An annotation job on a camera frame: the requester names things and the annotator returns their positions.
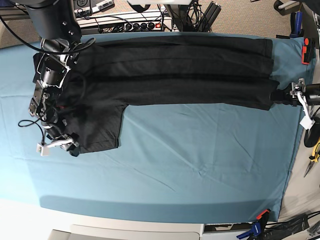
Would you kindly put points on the black extrusion piece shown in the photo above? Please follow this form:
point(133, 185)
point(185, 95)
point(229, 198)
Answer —
point(208, 17)

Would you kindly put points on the yellow handled pliers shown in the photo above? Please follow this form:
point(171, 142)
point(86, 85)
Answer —
point(313, 158)

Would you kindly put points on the orange black clamp top right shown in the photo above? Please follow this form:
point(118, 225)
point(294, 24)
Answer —
point(308, 49)

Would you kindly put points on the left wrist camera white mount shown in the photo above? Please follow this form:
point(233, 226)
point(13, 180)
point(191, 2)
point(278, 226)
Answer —
point(298, 92)

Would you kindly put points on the black computer mouse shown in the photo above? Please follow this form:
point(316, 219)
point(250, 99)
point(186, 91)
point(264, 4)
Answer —
point(312, 136)

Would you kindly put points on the orange black clamp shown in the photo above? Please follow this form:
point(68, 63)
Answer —
point(263, 217)
point(308, 49)

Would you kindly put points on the blue black clamp bottom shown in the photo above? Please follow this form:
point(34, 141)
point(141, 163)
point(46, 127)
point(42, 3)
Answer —
point(253, 233)

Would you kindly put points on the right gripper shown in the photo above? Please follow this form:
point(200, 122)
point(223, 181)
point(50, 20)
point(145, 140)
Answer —
point(56, 132)

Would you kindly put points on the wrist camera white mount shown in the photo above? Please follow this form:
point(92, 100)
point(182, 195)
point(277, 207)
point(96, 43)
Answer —
point(44, 149)
point(298, 92)

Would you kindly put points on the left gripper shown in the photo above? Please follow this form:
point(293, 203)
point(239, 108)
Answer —
point(311, 92)

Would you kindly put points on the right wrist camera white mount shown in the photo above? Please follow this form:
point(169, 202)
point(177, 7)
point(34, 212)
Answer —
point(44, 149)

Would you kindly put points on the dark grey T-shirt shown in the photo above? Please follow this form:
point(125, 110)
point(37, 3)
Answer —
point(160, 70)

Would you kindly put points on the blue table cloth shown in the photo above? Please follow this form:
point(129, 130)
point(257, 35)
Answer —
point(189, 163)

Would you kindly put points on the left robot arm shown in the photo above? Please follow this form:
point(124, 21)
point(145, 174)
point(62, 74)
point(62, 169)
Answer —
point(296, 20)

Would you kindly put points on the orange black clamp bottom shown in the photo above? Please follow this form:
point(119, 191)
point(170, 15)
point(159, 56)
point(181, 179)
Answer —
point(263, 217)

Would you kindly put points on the black power strip red switch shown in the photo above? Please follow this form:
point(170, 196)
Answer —
point(128, 27)

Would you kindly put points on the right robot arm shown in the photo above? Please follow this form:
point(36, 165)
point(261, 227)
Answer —
point(55, 22)

